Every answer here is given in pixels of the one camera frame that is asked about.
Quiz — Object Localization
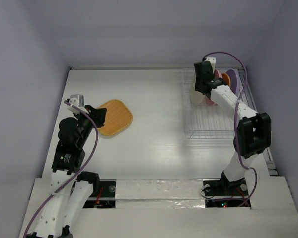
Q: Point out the pink round plate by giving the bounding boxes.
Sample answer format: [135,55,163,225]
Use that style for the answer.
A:
[205,69,222,106]

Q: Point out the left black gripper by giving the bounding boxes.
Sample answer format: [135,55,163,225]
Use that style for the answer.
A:
[74,104,107,146]

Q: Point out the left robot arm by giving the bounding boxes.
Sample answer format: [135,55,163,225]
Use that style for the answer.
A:
[23,103,107,238]

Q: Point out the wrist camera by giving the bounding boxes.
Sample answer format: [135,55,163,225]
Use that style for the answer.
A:
[65,94,84,112]
[202,56,216,72]

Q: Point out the black cable at base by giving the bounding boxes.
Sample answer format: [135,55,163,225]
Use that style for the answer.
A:
[200,184,250,201]

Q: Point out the orange woven round plate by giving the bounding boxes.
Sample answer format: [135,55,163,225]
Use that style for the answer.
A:
[221,73,231,87]

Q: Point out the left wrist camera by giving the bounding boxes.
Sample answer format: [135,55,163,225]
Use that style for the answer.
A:
[65,94,84,112]

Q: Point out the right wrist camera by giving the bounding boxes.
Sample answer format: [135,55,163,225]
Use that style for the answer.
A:
[202,56,216,72]

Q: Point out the white wire dish rack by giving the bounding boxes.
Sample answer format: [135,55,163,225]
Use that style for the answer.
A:
[180,67,254,141]

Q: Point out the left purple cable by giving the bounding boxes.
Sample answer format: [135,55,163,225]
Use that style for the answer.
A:
[22,100,100,238]

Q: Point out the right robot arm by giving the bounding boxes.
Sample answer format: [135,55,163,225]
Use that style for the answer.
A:
[194,60,271,197]

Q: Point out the square woven bamboo plate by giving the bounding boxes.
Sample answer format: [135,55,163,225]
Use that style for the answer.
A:
[98,99,133,136]

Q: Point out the red wire left base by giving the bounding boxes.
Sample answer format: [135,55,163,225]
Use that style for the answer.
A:
[94,187,105,206]

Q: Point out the foil-wrapped front bar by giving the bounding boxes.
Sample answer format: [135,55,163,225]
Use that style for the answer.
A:
[115,179,205,209]

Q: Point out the cream round plate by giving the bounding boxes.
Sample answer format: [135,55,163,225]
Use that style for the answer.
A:
[190,91,205,106]

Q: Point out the purple round plate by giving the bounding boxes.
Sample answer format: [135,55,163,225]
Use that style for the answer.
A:
[226,69,241,96]

